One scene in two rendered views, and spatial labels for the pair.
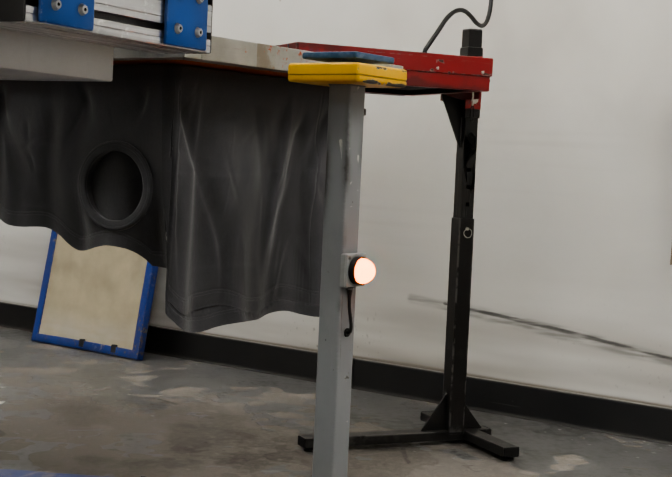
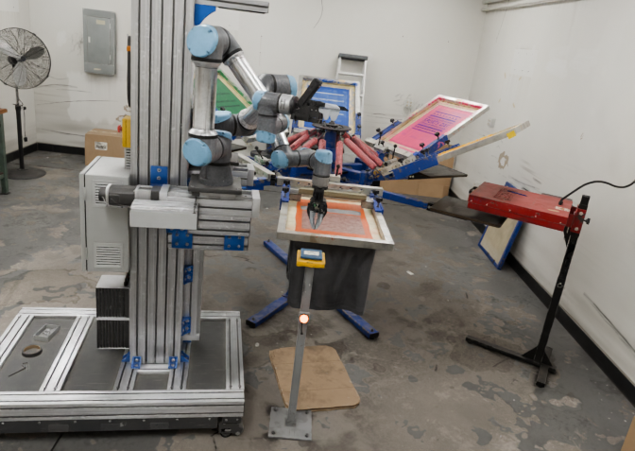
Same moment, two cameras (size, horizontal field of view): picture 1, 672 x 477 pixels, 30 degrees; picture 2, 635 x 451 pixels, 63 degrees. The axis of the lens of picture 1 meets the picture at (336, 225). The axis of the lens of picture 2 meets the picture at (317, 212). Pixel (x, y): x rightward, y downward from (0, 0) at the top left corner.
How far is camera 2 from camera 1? 209 cm
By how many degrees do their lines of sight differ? 52
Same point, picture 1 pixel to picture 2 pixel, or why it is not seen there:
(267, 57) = (315, 239)
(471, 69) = (554, 220)
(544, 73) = not seen: outside the picture
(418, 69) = (525, 215)
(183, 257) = (294, 287)
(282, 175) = (343, 269)
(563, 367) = (623, 358)
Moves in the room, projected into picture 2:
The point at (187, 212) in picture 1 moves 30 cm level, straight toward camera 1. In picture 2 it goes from (296, 275) to (249, 289)
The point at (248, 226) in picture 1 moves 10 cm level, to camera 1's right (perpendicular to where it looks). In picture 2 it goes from (325, 283) to (336, 290)
